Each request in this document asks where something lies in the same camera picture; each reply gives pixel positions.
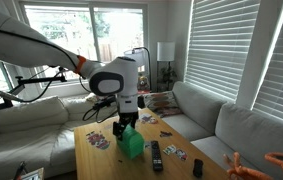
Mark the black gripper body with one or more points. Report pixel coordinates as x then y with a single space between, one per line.
128 116

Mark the green treasure chest box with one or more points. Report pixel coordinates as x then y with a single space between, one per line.
131 143

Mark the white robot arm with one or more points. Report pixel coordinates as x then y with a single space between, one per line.
21 43

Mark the snowman sticker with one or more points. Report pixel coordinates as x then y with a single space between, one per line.
147 118

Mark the santa claus sticker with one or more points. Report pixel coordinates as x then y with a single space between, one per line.
97 140

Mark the pale bluish sticker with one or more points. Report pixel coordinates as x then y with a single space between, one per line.
147 145

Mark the small dark sticker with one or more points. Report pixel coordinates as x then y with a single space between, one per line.
165 134

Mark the white swirl patterned pillow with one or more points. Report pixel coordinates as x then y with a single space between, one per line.
161 103

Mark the brown teddy bear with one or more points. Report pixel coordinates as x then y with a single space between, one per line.
143 83

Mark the long black remote control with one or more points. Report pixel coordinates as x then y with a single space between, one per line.
156 156

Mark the wooden table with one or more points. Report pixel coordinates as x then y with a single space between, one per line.
97 163

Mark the white green character sticker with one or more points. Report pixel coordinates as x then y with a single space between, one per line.
169 149

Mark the red white character sticker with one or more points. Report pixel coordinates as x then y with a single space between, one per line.
181 154

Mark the green house plant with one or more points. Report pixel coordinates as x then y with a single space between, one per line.
167 75

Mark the black arc floor lamp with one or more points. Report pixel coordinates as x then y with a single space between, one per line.
137 55

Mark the white shade floor lamp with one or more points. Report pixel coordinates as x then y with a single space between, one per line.
166 51

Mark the small black remote control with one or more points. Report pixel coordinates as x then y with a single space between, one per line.
197 167

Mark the large glass window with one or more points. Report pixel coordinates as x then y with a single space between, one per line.
121 30

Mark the white sofa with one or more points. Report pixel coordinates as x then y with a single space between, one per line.
24 133

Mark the grey sofa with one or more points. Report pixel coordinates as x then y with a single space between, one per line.
247 133

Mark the white window blind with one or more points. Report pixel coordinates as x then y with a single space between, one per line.
221 43
282 83

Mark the orange octopus plush toy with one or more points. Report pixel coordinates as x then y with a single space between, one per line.
244 172

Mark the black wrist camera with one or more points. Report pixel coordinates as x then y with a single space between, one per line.
141 101

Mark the black camera boom stand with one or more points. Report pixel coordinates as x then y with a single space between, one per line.
41 80

